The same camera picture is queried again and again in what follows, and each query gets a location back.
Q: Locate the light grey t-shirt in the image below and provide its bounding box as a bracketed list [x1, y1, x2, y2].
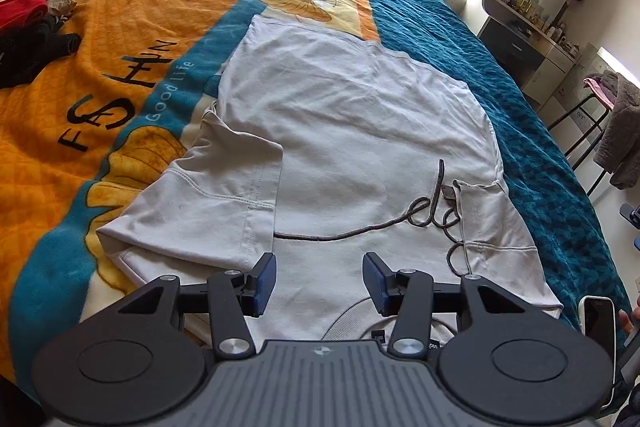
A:
[95, 14, 566, 348]

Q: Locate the orange and teal printed blanket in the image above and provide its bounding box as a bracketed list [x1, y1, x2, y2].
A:
[0, 0, 633, 388]

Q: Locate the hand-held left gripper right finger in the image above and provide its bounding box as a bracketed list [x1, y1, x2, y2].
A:
[362, 252, 507, 359]

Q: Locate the white vanity desk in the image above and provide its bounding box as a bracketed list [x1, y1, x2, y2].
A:
[477, 0, 581, 108]

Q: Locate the person's right hand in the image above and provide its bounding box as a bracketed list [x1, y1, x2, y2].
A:
[619, 307, 640, 339]

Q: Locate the black garment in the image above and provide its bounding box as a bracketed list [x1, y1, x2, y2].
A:
[0, 14, 83, 90]

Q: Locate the white cased smartphone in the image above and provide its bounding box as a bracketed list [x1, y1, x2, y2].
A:
[579, 296, 618, 403]

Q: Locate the grey fleece garment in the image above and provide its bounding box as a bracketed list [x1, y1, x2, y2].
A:
[592, 72, 640, 190]

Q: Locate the black metal stool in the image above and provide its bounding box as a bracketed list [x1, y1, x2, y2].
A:
[547, 77, 621, 198]

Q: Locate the row of cosmetic bottles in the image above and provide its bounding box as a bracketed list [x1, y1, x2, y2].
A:
[495, 0, 581, 58]

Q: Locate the pink stool cushion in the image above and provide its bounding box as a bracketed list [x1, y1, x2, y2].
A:
[582, 77, 608, 108]

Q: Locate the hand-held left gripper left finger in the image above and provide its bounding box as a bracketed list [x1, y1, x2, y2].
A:
[117, 252, 278, 359]

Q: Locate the red garment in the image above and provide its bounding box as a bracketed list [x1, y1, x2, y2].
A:
[0, 0, 48, 30]

